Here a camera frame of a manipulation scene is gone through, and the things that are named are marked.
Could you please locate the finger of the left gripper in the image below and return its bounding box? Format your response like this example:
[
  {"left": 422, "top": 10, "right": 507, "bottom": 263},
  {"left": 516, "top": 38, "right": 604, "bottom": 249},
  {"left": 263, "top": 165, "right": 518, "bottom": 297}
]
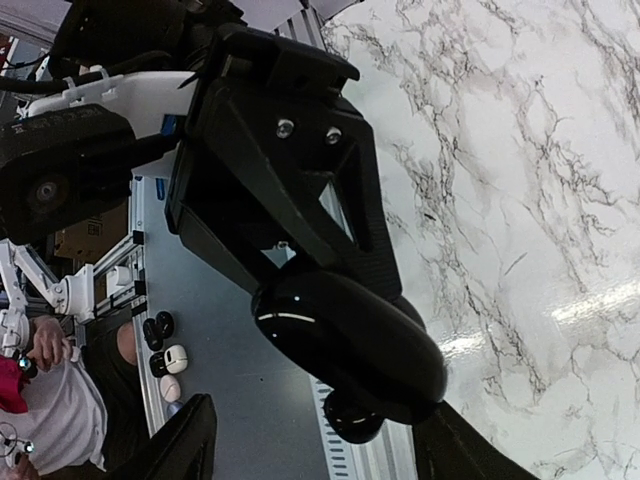
[{"left": 177, "top": 204, "right": 310, "bottom": 295}]

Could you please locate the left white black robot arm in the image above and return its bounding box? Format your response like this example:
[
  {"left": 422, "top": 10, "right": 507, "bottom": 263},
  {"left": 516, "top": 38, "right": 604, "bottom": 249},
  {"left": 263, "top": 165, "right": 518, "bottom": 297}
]
[{"left": 1, "top": 1, "right": 402, "bottom": 300}]

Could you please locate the black earbud charging case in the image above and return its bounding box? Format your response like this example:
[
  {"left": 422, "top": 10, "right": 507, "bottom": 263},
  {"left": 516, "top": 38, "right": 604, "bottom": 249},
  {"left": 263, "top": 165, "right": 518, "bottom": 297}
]
[{"left": 252, "top": 271, "right": 447, "bottom": 444}]

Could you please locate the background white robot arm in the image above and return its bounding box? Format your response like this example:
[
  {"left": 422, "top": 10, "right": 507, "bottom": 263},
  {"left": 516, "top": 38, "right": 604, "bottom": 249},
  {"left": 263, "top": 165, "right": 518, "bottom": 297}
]
[{"left": 1, "top": 240, "right": 193, "bottom": 479}]

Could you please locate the front aluminium rail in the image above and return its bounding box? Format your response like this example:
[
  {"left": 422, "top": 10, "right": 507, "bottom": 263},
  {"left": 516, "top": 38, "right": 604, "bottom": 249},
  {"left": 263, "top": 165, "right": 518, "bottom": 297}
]
[{"left": 129, "top": 9, "right": 416, "bottom": 480}]

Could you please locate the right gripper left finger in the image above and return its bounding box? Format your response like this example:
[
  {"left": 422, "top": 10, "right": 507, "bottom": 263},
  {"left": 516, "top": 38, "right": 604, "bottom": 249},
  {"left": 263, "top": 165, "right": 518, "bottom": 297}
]
[{"left": 106, "top": 394, "right": 217, "bottom": 480}]

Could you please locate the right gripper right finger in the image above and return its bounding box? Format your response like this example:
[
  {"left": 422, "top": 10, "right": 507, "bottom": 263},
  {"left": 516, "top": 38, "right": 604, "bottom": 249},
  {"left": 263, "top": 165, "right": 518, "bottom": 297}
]
[{"left": 412, "top": 402, "right": 537, "bottom": 480}]

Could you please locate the white earbud case on shelf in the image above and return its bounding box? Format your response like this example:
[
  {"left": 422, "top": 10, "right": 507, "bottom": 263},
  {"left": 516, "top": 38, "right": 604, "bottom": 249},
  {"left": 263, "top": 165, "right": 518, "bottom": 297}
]
[{"left": 149, "top": 344, "right": 189, "bottom": 378}]

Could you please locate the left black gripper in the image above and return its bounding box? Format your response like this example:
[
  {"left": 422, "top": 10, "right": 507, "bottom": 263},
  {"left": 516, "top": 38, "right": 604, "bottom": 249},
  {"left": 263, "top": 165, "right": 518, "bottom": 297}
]
[{"left": 165, "top": 24, "right": 402, "bottom": 300}]

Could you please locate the person in white shirt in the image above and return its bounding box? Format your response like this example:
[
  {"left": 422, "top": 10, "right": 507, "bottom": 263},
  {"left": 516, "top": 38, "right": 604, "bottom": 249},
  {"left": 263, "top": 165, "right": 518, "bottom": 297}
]
[{"left": 1, "top": 316, "right": 149, "bottom": 479}]

